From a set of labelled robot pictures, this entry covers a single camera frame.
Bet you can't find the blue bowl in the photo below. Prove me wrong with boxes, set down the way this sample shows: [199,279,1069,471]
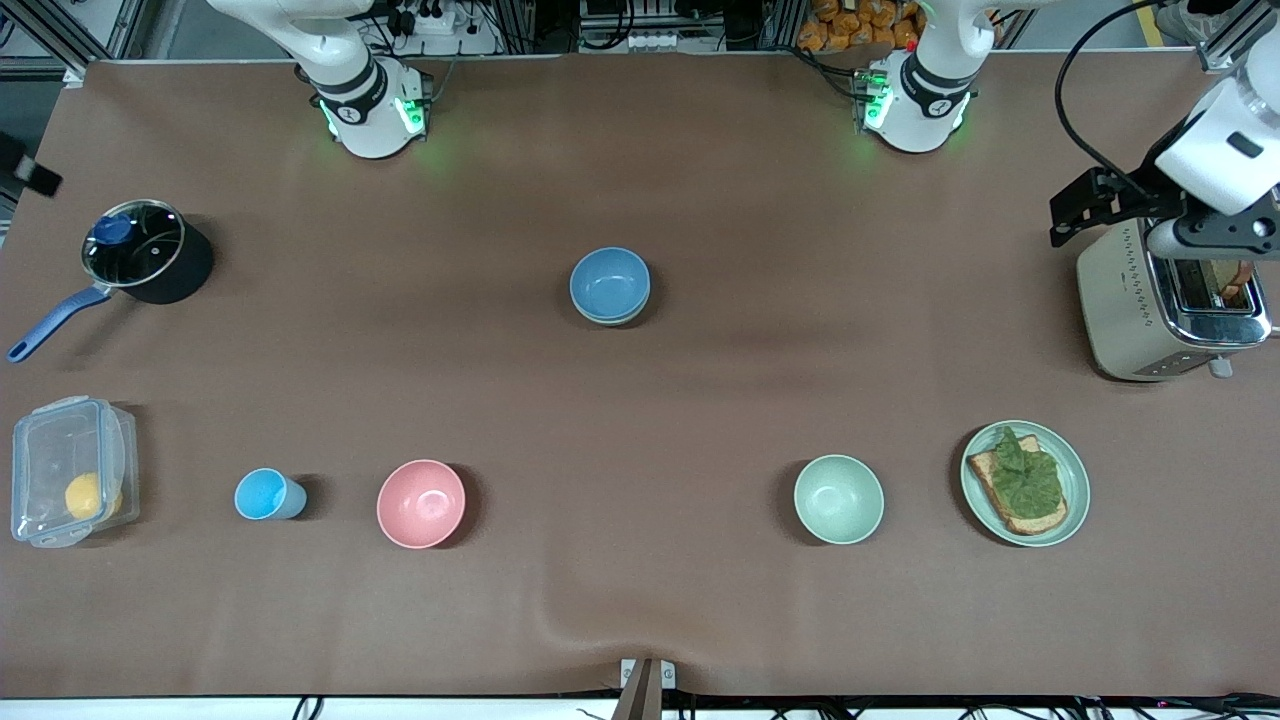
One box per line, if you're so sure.
[569,247,652,320]

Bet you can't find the green bowl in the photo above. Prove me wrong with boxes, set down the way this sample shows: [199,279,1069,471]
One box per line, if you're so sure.
[794,455,885,546]
[573,302,650,329]

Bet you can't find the pink bowl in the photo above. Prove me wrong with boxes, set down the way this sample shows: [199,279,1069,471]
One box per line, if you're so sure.
[376,459,467,550]

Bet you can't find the beige metal toaster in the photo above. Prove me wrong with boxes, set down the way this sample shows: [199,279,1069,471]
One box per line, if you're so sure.
[1076,220,1276,382]

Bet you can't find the brown toast slice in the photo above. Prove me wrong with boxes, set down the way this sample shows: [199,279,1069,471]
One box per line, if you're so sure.
[1212,262,1253,307]

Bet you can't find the glass lid with blue knob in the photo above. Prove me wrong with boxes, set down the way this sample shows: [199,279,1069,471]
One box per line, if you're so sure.
[82,200,187,289]

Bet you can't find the green lettuce leaf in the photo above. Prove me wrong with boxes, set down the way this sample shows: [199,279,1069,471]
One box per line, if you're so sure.
[990,426,1063,520]

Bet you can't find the clear plastic lidded container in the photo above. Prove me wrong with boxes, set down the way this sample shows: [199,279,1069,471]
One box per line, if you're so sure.
[10,396,141,549]

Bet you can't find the bread slice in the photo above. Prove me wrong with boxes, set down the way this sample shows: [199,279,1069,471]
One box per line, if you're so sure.
[967,434,1069,537]

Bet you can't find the green plate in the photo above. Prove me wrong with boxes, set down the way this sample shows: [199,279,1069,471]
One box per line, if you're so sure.
[960,420,1092,548]

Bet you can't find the orange snack bags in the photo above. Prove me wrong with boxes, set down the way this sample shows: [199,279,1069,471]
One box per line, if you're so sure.
[798,0,926,53]

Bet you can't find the yellow round fruit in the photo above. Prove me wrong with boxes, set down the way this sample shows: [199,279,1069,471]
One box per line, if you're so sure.
[65,472,123,521]

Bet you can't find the blue cup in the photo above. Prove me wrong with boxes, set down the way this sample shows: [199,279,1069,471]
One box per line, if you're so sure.
[234,468,308,522]

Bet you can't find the white power strip with plugs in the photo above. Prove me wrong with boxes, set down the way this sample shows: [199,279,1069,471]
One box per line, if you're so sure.
[383,0,501,57]

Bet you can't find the white narrow power strip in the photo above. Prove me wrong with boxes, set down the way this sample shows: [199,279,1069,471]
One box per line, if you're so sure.
[627,30,723,53]

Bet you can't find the brown table cover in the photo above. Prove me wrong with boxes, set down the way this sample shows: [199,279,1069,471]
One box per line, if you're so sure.
[0,50,1280,699]

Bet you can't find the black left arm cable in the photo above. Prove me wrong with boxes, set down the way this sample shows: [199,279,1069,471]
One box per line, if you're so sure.
[1055,0,1246,193]

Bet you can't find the aluminium frame profile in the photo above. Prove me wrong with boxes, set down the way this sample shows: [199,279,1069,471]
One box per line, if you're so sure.
[1200,0,1280,75]
[0,0,113,67]

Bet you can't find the black pot with blue handle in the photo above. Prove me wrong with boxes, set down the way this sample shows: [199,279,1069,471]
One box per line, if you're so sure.
[8,199,215,363]

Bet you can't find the grey metal table bracket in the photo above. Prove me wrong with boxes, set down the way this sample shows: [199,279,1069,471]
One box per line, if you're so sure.
[620,657,677,720]

